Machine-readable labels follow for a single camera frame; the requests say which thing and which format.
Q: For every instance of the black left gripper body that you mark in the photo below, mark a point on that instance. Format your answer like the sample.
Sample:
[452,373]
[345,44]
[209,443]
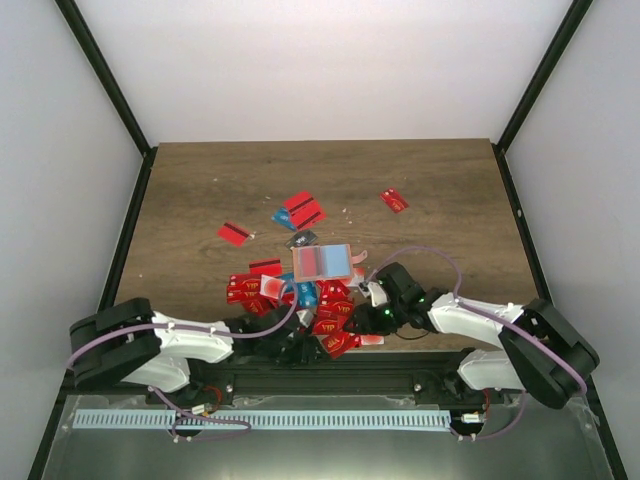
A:
[285,355]

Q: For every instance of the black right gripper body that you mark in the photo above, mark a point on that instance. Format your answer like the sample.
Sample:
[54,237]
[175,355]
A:
[384,323]

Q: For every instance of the red VIP card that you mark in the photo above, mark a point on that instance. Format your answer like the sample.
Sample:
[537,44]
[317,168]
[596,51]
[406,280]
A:
[339,343]
[341,309]

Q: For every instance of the pink card holder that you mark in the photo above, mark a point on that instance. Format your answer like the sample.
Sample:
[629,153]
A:
[337,263]

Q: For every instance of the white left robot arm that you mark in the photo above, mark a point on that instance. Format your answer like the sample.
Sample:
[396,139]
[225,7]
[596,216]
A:
[133,343]

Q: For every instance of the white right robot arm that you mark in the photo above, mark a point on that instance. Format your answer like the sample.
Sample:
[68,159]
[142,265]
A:
[533,347]

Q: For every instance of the blue card in pile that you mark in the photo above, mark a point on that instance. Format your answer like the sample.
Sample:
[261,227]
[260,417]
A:
[307,294]

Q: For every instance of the white card red dot left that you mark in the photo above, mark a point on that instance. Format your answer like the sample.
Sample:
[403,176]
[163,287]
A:
[271,287]

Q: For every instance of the small red card far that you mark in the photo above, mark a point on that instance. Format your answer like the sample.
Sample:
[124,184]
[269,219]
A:
[394,200]

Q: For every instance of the black VIP card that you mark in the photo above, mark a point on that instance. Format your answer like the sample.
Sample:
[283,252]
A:
[301,238]

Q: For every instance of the red striped card left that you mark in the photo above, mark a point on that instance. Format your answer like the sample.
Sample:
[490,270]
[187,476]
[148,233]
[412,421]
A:
[233,234]

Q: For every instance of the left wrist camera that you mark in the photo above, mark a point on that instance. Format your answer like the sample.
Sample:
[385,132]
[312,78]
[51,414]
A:
[305,317]

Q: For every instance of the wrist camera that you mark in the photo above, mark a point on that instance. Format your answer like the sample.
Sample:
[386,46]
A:
[375,293]
[305,317]

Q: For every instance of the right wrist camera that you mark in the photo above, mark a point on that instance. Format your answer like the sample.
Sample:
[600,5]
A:
[375,293]

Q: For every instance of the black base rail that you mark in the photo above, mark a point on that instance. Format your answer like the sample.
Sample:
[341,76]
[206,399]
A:
[426,377]

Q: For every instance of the light blue slotted cable duct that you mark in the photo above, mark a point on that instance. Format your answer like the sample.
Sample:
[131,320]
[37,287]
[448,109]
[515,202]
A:
[401,420]

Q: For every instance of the black frame post right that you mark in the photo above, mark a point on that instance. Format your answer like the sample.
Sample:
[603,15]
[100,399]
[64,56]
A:
[563,36]

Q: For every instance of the black frame post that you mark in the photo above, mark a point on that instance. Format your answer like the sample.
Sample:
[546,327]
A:
[563,36]
[92,52]

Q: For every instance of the black frame post left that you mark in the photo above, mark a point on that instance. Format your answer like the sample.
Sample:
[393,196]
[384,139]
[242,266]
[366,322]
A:
[92,52]

